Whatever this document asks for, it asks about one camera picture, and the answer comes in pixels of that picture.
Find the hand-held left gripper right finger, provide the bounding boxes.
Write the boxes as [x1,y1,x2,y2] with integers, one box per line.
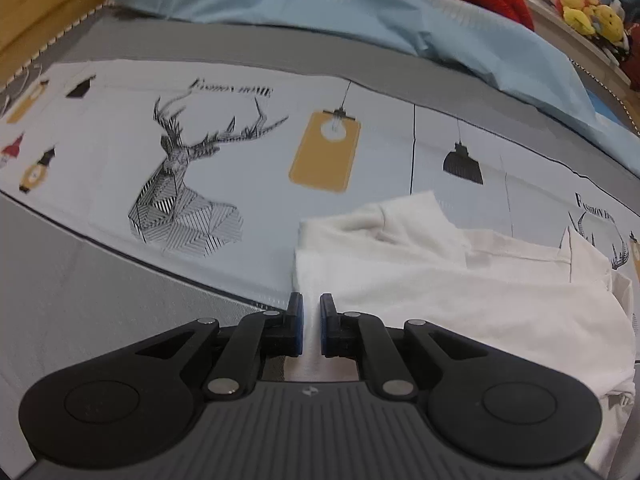
[319,293,482,402]

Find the tan bed frame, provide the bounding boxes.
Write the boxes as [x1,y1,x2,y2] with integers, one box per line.
[0,0,112,88]

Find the light blue quilt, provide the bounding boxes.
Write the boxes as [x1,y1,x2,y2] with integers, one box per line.
[102,0,640,177]

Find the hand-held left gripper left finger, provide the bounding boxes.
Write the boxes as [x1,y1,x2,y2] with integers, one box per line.
[131,292,305,402]

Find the yellow plush toys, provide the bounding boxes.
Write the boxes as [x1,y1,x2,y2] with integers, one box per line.
[544,0,640,63]

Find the grey studded ledge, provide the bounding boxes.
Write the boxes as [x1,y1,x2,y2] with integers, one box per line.
[515,0,640,137]

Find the grey printed bed sheet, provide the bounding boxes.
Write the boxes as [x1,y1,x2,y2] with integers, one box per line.
[0,2,640,480]

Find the white small garment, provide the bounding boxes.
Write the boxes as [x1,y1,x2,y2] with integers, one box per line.
[292,190,637,480]

